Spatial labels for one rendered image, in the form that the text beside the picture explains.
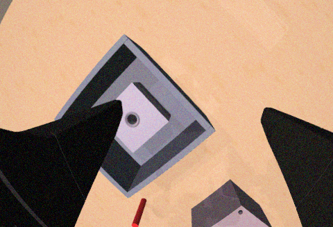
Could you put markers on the dark red peg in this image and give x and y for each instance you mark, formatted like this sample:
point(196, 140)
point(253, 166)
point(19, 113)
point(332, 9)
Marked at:
point(139, 212)

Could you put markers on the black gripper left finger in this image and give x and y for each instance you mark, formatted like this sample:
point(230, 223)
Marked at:
point(51, 168)

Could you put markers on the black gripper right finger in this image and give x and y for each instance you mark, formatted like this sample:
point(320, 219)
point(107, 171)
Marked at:
point(304, 153)

